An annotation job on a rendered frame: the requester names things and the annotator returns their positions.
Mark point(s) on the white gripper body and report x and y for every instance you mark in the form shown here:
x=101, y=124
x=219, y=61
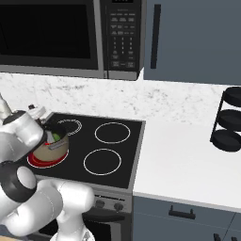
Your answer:
x=38, y=112

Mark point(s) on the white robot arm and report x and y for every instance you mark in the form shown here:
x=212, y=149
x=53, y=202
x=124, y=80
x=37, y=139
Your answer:
x=37, y=204

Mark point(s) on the grey spatula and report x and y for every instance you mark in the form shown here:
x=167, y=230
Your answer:
x=51, y=137

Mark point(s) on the green avocado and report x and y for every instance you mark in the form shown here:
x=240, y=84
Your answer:
x=56, y=136

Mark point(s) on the red tomato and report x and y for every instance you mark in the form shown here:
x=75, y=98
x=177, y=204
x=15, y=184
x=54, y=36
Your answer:
x=47, y=144

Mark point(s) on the beige cooking pot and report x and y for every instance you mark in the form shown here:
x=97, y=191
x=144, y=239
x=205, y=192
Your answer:
x=51, y=153

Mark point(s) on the black glass hob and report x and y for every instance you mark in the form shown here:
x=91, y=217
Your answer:
x=106, y=147

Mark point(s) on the black steel microwave oven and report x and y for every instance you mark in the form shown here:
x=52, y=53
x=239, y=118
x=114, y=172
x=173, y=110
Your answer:
x=62, y=34

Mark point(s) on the dark oven knob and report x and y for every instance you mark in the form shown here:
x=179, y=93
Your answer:
x=118, y=206
x=99, y=204

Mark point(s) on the grey oven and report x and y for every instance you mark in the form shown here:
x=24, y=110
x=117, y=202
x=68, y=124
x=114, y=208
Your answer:
x=122, y=226

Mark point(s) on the blue-grey drawer front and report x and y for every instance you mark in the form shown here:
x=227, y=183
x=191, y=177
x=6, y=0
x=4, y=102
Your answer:
x=150, y=207

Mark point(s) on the blue-grey base cupboard door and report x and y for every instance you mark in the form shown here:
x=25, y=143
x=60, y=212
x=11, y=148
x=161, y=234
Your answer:
x=169, y=230
x=236, y=227

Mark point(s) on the black three-tier stand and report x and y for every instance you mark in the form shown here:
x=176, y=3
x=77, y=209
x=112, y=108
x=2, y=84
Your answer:
x=229, y=125

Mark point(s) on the blue-grey wall cupboard door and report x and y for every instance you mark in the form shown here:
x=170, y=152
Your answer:
x=200, y=40

